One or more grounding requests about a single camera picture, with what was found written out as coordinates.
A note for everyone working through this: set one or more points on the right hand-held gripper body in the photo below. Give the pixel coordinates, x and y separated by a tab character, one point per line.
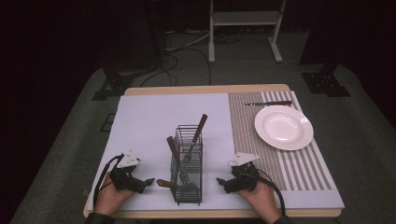
241	179

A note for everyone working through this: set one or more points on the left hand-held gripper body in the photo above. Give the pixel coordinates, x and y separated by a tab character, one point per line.
126	180

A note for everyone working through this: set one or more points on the person's left hand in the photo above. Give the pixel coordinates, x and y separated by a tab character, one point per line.
109	199

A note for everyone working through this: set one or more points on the person's right hand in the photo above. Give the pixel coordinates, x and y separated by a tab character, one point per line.
261	196

